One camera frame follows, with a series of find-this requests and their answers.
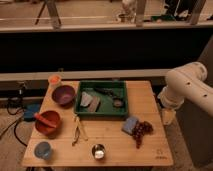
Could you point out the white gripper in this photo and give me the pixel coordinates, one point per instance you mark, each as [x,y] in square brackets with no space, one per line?
[168,115]

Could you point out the dark red grape bunch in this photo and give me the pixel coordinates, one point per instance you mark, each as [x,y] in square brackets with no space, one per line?
[141,129]

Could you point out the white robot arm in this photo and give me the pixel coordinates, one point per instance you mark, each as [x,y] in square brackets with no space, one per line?
[185,82]

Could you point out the small metal cup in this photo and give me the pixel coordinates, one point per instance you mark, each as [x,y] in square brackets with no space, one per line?
[98,151]

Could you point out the small orange cup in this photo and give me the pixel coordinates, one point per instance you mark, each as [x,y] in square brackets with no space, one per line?
[54,79]

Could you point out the blue plastic cup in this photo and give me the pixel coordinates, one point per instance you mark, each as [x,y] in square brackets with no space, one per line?
[43,150]

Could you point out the blue sponge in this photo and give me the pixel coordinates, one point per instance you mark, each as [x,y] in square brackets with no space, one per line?
[129,124]

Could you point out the green plastic tray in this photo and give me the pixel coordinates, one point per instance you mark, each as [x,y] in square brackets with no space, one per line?
[105,108]

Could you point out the brown scrub pad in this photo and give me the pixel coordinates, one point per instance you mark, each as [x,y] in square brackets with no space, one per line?
[94,104]

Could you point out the grey cloth piece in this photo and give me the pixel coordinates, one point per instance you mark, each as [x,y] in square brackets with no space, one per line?
[86,99]

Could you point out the wooden folding table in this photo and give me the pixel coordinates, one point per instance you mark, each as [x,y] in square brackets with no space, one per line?
[120,147]

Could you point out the purple bowl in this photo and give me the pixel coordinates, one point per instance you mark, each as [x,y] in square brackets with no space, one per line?
[63,95]

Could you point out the red bowl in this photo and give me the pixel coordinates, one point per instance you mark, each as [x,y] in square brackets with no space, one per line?
[52,116]

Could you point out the red spatula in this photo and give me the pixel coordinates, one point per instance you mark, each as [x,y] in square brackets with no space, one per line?
[44,120]

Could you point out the blue box on floor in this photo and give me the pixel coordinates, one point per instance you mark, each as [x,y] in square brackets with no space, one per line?
[29,112]

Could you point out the black handled utensil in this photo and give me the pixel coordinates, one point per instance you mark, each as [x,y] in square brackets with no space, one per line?
[117,101]

